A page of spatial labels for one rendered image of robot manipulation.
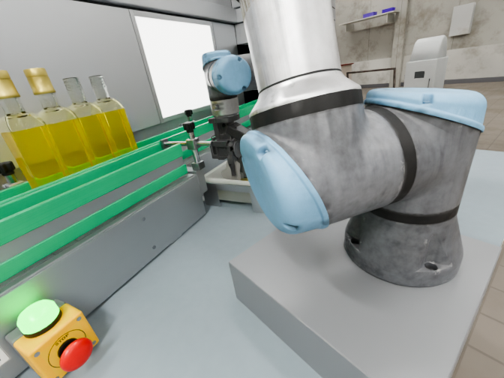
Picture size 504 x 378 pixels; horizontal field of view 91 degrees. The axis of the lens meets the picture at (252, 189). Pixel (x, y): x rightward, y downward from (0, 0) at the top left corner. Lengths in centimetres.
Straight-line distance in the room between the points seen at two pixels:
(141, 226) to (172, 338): 23
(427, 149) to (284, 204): 15
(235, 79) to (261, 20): 30
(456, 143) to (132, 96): 82
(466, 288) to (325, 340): 19
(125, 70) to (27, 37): 24
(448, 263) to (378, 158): 19
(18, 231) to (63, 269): 9
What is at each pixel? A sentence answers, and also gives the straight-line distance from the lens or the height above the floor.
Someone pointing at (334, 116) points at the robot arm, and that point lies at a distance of 23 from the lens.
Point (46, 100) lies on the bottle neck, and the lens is 64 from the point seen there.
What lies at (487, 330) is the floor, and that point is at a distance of 155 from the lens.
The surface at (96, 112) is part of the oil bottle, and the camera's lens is 66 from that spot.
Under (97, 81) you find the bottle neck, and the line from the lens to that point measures 70.
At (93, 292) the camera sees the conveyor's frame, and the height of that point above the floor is 79.
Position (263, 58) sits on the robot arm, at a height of 111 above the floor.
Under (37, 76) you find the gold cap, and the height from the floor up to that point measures 115.
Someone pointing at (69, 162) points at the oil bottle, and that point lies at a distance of 63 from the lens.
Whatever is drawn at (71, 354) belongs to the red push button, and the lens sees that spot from 46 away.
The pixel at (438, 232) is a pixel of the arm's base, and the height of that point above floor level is 90.
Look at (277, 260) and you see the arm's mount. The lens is 41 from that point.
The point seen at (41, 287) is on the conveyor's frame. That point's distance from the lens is 51.
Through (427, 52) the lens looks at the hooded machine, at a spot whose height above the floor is 97.
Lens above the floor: 110
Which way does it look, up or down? 25 degrees down
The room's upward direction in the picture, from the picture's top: 8 degrees counter-clockwise
